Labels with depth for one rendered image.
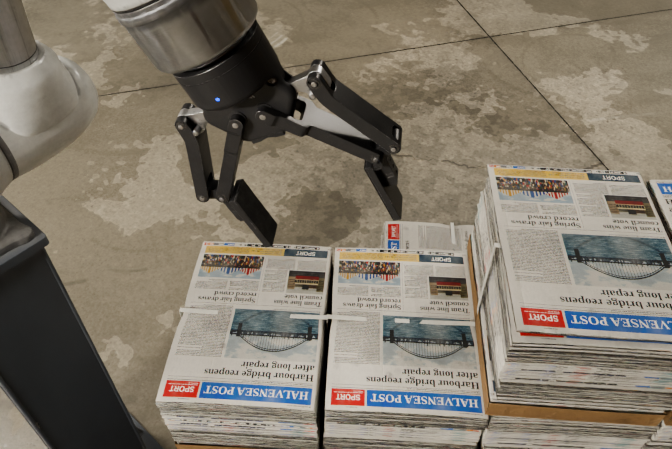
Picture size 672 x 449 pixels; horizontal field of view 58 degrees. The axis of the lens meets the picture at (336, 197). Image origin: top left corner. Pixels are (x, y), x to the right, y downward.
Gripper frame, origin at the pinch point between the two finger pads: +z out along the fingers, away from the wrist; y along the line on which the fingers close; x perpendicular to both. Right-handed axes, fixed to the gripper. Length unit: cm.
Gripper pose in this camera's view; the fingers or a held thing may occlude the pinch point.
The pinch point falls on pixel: (327, 215)
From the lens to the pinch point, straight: 58.6
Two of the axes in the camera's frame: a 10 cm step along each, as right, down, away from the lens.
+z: 4.2, 6.6, 6.2
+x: -1.2, 7.2, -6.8
